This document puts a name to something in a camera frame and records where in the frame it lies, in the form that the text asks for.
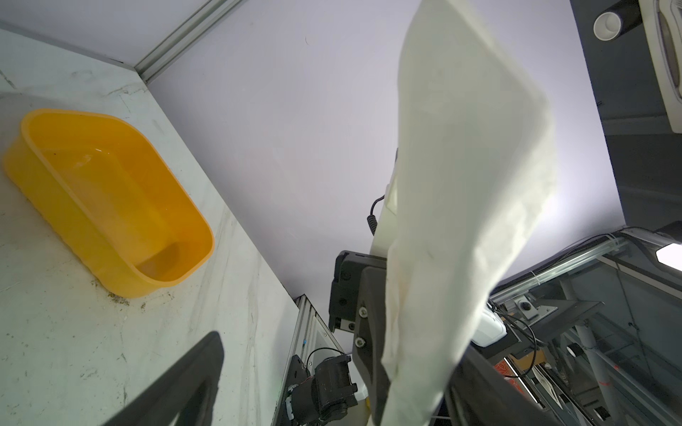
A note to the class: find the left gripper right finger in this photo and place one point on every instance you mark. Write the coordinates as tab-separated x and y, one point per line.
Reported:
478	395

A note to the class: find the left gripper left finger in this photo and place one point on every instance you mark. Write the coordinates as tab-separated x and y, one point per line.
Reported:
185	394

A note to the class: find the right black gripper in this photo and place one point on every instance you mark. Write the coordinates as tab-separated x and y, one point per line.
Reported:
358	296

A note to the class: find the white paper napkin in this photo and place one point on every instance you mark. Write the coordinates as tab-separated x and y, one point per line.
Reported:
476	168

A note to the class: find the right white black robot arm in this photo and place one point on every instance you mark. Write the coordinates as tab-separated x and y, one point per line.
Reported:
425	298

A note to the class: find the yellow plastic tray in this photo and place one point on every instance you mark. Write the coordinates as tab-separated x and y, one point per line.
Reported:
108	194

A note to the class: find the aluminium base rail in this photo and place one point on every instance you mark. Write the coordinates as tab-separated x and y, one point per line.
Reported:
322	385

